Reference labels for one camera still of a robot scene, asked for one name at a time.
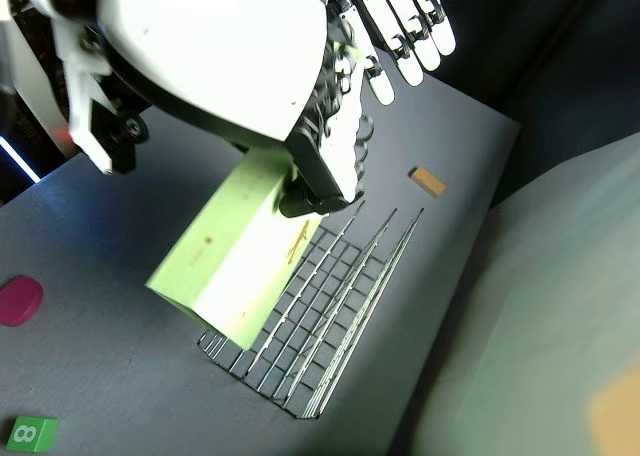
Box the grey table cloth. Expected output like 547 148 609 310
0 50 524 456

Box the white light strip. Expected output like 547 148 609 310
0 135 43 183

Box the pale blurred robot body shell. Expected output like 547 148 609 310
412 130 640 456

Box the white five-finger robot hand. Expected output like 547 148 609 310
309 0 458 107
97 0 374 220

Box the small wooden block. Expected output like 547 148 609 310
408 166 448 199

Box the metal wire rack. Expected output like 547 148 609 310
197 200 426 422

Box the light green rectangular block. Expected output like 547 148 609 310
144 40 362 352

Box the green number eight block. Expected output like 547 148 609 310
0 415 62 454

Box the magenta round toy block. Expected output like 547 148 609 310
0 274 45 329

